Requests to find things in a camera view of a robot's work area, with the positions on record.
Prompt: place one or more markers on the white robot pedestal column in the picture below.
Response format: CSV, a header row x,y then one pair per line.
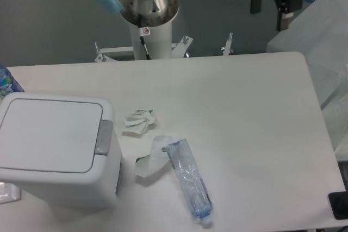
x,y
153,42

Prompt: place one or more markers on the white metal base frame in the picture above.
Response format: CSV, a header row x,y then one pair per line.
x,y
179,50

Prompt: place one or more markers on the crumpled white paper ball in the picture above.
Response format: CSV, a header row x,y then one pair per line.
x,y
138,122

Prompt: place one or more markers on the crushed clear plastic bottle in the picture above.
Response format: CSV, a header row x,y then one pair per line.
x,y
191,182

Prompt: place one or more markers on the crumpled white green wrapper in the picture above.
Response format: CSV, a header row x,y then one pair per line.
x,y
150,164

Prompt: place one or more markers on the black device at edge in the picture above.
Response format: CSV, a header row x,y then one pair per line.
x,y
338,202

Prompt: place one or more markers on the blue labelled drink bottle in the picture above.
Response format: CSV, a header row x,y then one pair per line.
x,y
8,83

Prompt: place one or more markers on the white plastic trash can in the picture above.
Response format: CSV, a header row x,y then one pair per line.
x,y
62,149

